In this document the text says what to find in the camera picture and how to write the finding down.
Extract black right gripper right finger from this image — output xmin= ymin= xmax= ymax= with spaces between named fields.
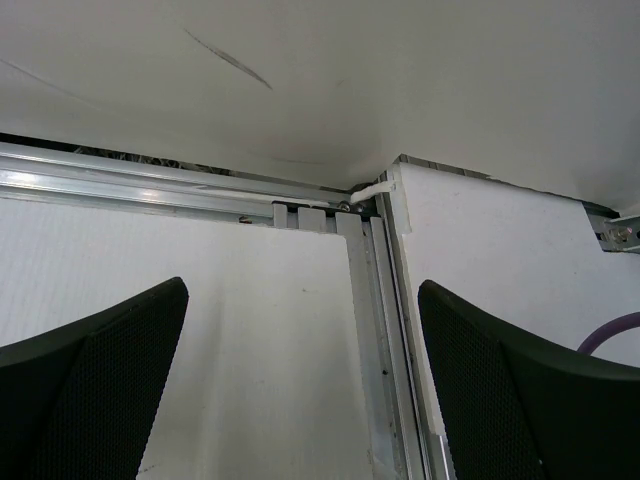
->
xmin=418 ymin=280 xmax=639 ymax=479

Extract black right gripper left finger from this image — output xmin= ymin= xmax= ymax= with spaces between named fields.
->
xmin=1 ymin=277 xmax=189 ymax=479

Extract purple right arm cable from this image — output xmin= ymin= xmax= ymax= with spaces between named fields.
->
xmin=576 ymin=312 xmax=640 ymax=354

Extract aluminium table frame rail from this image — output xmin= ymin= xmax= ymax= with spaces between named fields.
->
xmin=1 ymin=143 xmax=450 ymax=479

